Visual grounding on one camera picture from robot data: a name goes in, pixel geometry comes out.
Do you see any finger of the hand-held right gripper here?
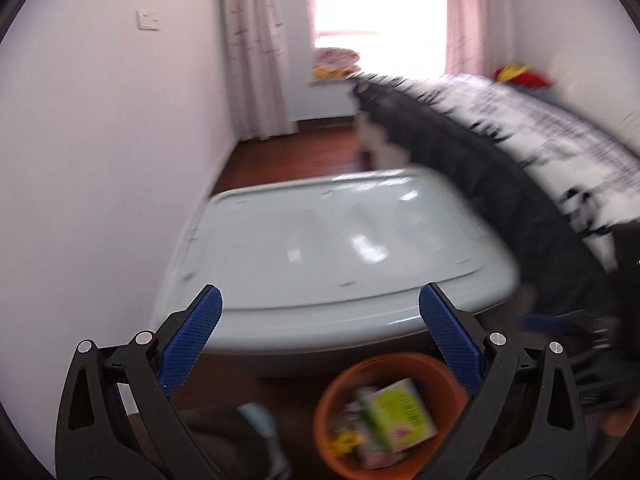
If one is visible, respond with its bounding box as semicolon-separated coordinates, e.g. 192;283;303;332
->
517;310;621;361

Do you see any orange plastic bucket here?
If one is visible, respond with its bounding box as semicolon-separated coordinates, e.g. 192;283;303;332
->
312;352;471;480

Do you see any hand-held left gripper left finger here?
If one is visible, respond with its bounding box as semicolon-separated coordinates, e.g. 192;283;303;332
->
56;284;223;480

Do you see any red yellow plush toy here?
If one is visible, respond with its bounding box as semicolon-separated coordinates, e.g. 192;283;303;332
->
494;63;558;88

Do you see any white patterned curtain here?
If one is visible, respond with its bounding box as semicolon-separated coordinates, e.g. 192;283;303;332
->
217;0;321;141

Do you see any white bed frame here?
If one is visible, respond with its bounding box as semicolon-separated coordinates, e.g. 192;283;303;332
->
357;110;411;166

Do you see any black white patterned bedsheet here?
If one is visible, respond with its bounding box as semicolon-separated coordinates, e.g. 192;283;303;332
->
370;72;640;271

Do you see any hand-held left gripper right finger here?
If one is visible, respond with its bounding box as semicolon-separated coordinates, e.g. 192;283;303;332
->
418;282;587;480

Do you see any green striped medicine box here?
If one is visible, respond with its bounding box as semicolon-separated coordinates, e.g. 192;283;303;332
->
360;377;438;453

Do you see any white plastic table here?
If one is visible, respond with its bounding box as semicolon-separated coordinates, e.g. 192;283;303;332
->
150;167;521;378

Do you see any colourful pile on windowsill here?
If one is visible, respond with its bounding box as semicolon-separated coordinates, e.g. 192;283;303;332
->
311;47;362;82

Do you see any pink curtain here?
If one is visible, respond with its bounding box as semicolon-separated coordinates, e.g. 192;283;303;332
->
442;0;516;78

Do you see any bright window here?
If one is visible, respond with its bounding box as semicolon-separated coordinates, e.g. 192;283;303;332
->
315;0;448;76

